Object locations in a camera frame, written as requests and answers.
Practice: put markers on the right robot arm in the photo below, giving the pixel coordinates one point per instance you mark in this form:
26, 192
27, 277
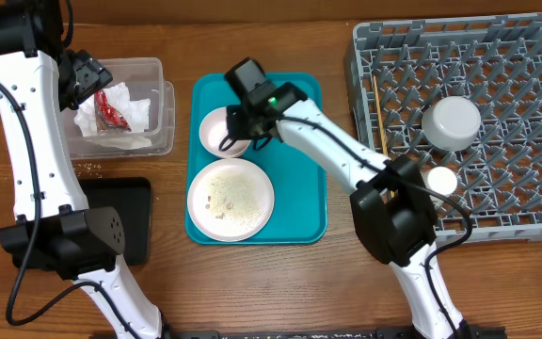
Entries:
392, 208

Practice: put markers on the teal plastic tray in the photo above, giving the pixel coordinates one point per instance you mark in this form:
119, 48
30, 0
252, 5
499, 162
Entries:
300, 185

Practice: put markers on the clear plastic bin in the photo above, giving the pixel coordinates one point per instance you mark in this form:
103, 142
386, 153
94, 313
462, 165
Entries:
145, 79

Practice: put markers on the grey dishwasher rack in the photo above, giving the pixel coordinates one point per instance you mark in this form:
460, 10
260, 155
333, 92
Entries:
495, 62

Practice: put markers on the white cup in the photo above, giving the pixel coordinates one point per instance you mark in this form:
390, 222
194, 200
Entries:
441, 180

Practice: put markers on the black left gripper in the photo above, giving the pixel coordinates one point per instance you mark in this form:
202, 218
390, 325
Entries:
91, 74

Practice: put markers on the black tray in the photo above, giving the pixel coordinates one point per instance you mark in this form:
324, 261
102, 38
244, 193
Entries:
132, 199

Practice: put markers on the small pink saucer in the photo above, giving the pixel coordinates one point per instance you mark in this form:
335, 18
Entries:
213, 130

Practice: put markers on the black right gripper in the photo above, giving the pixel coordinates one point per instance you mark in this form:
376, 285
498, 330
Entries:
235, 130

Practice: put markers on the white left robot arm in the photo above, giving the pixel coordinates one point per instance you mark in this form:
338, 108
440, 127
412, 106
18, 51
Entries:
55, 229

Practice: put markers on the white grey bowl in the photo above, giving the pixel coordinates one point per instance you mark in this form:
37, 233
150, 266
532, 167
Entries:
452, 124

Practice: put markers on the red snack wrapper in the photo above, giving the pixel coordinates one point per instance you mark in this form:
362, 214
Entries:
108, 118

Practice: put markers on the wooden chopstick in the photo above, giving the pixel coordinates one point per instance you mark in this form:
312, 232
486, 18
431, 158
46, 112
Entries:
378, 109

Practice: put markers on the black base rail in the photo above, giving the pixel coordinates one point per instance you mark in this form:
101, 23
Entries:
380, 333

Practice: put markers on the large pink plate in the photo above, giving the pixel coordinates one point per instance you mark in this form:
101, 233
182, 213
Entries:
230, 200

